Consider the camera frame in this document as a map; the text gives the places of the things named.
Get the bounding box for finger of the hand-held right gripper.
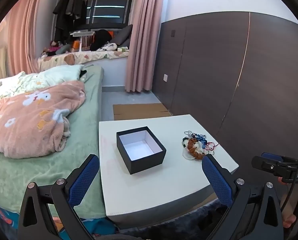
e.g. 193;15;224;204
251;152;290;178

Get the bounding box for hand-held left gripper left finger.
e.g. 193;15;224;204
18;154;110;240

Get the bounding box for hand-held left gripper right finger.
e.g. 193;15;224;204
201;154;285;240

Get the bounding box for red string bracelet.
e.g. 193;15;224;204
204;141;219;155

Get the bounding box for white bead bracelet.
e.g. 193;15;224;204
196;141;209;154

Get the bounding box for black square box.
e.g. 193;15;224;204
116;126;167;175

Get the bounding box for person's right hand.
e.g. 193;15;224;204
276;176;298;228

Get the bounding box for white low table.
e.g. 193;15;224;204
98;114;239;223

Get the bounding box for bed with green sheet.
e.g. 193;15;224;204
0;66;107;219

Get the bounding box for pink floral fleece blanket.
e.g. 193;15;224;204
0;80;87;159

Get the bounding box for blue printed mattress cover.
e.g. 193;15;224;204
0;201;117;240

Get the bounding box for flat cardboard sheet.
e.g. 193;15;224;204
113;102;173;121

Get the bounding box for white floral quilt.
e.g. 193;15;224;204
0;64;86;103

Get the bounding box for floral window seat cushion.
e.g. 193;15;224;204
37;49;130;72

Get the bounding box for white printed cushion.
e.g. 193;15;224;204
97;42;119;52

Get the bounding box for plush toy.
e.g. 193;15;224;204
41;40;72;57

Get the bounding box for black bag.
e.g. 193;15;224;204
89;29;113;51

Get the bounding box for white folding stand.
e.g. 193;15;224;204
70;31;96;53

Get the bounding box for dark grey pillow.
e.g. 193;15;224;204
111;24;134;47

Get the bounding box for pink curtain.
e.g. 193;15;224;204
125;0;166;93
4;0;49;77

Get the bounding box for hanging black clothes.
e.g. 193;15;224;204
52;0;87;43

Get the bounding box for dark framed window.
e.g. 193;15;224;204
58;0;136;32

